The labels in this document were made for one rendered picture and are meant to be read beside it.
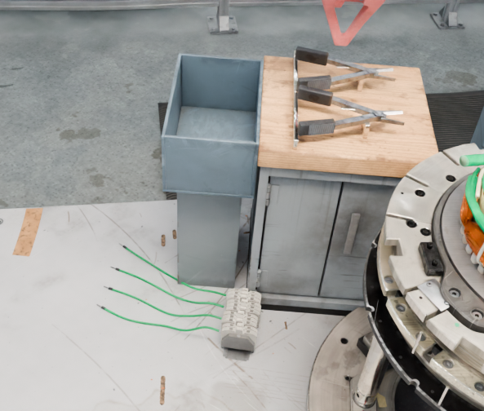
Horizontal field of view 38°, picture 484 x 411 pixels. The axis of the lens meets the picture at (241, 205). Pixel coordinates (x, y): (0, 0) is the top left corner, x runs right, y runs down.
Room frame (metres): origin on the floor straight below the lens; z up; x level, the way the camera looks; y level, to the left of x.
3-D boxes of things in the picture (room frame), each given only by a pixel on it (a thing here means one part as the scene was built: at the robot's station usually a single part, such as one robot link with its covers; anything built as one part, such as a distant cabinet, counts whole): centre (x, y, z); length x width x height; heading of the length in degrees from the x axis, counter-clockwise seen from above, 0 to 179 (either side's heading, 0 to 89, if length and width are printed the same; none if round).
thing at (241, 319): (0.56, -0.01, 0.80); 0.10 x 0.05 x 0.04; 175
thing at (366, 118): (0.63, -0.12, 1.09); 0.06 x 0.01 x 0.01; 115
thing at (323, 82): (0.69, -0.07, 1.09); 0.04 x 0.01 x 0.02; 107
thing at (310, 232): (0.69, -0.11, 0.91); 0.19 x 0.19 x 0.26; 0
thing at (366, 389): (0.45, -0.17, 0.91); 0.02 x 0.02 x 0.21
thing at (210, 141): (0.69, 0.04, 0.92); 0.17 x 0.11 x 0.28; 0
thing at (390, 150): (0.69, -0.11, 1.05); 0.20 x 0.19 x 0.02; 90
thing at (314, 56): (0.75, -0.07, 1.09); 0.04 x 0.01 x 0.02; 77
